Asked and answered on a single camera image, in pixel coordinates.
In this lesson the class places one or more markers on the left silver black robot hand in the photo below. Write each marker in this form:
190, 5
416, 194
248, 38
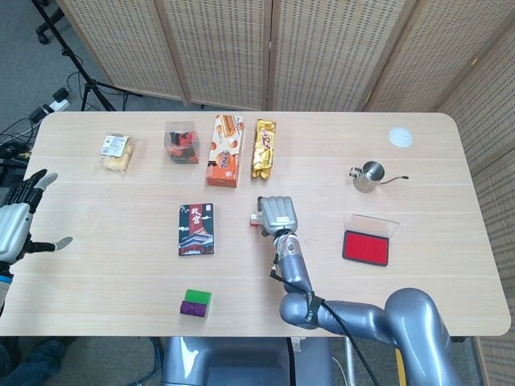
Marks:
14, 229

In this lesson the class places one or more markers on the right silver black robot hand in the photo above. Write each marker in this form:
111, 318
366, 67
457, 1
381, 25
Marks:
279, 213

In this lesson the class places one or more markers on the small red white stamp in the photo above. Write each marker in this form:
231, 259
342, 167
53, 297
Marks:
254, 221

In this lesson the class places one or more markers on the gold foil snack packet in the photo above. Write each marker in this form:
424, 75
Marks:
263, 149

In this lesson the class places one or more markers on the orange biscuit box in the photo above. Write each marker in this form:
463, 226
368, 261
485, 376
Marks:
224, 157

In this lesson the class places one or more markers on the black palace print card box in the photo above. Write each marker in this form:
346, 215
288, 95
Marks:
196, 233

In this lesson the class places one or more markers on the red ink pad clear lid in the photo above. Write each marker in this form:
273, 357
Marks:
366, 247

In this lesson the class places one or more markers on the steel long-spout pitcher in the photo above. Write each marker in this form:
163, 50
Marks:
368, 179

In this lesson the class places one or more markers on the clear box orange black pieces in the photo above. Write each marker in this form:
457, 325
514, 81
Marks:
182, 144

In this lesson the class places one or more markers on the wrapped yellow cake packet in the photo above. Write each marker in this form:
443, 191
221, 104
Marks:
116, 153

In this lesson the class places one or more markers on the purple studded toy block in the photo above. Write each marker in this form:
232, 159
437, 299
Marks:
194, 309

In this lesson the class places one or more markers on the white power strip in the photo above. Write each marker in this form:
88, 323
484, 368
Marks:
56, 106

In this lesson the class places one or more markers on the blue jeans leg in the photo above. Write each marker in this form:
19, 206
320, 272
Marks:
40, 358

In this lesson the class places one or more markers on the white round table grommet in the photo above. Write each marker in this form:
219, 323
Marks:
400, 137

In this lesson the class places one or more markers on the grey robot torso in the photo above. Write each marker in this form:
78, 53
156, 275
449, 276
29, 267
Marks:
241, 362

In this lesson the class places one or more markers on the black tripod stand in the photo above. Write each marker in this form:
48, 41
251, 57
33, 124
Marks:
89, 84

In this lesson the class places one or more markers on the white table leg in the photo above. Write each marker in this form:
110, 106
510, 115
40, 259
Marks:
348, 362

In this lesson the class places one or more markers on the wooden woven folding screen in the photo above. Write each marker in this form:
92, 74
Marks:
225, 52

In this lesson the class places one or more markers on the black chair caster base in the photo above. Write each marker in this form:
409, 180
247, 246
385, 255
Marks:
42, 30

